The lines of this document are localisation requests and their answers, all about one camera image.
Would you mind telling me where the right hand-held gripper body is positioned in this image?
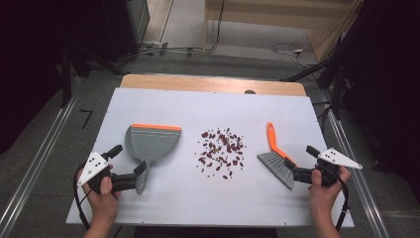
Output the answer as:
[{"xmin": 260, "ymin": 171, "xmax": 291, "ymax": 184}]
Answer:
[{"xmin": 291, "ymin": 147, "xmax": 364, "ymax": 188}]

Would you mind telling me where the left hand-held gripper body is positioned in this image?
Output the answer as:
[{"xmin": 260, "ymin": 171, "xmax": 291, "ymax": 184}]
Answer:
[{"xmin": 76, "ymin": 151, "xmax": 139, "ymax": 195}]

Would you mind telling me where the grey brush with orange handle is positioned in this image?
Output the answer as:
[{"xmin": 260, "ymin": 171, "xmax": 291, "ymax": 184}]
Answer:
[{"xmin": 257, "ymin": 121, "xmax": 298, "ymax": 190}]

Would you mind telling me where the grey dustpan with orange lip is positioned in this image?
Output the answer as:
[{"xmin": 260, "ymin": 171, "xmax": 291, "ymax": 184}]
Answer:
[{"xmin": 124, "ymin": 123, "xmax": 182, "ymax": 196}]

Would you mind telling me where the pile of red beans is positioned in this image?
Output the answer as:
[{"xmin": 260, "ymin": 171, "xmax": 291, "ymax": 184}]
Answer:
[{"xmin": 194, "ymin": 127, "xmax": 248, "ymax": 181}]

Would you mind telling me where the person's right hand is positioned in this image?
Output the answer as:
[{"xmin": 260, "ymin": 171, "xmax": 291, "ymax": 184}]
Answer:
[{"xmin": 307, "ymin": 165, "xmax": 352, "ymax": 220}]

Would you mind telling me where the person's left hand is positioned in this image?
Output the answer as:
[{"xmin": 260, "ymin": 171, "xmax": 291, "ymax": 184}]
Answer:
[{"xmin": 76, "ymin": 164, "xmax": 123, "ymax": 226}]

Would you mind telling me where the black metal stand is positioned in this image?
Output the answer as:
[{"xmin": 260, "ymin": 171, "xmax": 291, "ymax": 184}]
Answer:
[
  {"xmin": 59, "ymin": 42, "xmax": 124, "ymax": 109},
  {"xmin": 279, "ymin": 32, "xmax": 349, "ymax": 121}
]

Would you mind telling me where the white table board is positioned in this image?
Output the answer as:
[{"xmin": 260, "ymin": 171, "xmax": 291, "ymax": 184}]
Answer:
[{"xmin": 64, "ymin": 86, "xmax": 356, "ymax": 229}]

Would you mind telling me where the wooden table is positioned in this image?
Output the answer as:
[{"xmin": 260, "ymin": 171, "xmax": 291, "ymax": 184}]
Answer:
[{"xmin": 119, "ymin": 73, "xmax": 308, "ymax": 98}]

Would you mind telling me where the dark curtain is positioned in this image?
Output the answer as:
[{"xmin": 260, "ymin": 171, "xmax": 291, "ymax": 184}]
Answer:
[
  {"xmin": 0, "ymin": 0, "xmax": 112, "ymax": 157},
  {"xmin": 341, "ymin": 0, "xmax": 420, "ymax": 201}
]

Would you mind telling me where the grey power strip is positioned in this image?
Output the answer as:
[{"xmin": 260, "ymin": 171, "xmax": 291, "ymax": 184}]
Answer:
[{"xmin": 140, "ymin": 40, "xmax": 169, "ymax": 56}]

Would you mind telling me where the dark cabinet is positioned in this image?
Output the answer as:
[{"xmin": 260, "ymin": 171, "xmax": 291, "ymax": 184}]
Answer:
[{"xmin": 101, "ymin": 0, "xmax": 152, "ymax": 62}]

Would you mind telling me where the light wooden furniture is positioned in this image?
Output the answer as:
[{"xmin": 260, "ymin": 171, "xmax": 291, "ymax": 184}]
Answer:
[{"xmin": 202, "ymin": 0, "xmax": 365, "ymax": 62}]

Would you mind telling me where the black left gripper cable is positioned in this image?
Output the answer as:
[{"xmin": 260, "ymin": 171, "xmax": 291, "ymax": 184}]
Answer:
[{"xmin": 72, "ymin": 163, "xmax": 92, "ymax": 231}]

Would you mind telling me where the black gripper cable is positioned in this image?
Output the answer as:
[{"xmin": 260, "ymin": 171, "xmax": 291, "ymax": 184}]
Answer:
[
  {"xmin": 72, "ymin": 163, "xmax": 92, "ymax": 231},
  {"xmin": 334, "ymin": 178, "xmax": 351, "ymax": 232}
]

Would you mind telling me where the metal floor rail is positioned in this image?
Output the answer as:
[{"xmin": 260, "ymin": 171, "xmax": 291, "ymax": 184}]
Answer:
[
  {"xmin": 320, "ymin": 91, "xmax": 391, "ymax": 238},
  {"xmin": 0, "ymin": 76, "xmax": 82, "ymax": 238}
]

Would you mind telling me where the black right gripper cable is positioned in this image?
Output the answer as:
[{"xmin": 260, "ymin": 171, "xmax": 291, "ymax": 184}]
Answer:
[{"xmin": 334, "ymin": 178, "xmax": 351, "ymax": 232}]

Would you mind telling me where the white floor cable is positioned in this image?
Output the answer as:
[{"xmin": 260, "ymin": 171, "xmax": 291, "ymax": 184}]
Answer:
[{"xmin": 270, "ymin": 42, "xmax": 319, "ymax": 69}]

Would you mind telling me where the bundle of floor cables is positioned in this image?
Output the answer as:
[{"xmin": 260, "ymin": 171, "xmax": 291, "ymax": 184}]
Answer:
[{"xmin": 118, "ymin": 45, "xmax": 206, "ymax": 63}]

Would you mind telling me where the black hanging cable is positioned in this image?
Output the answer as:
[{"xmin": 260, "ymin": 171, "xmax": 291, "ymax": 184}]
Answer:
[{"xmin": 203, "ymin": 0, "xmax": 228, "ymax": 55}]

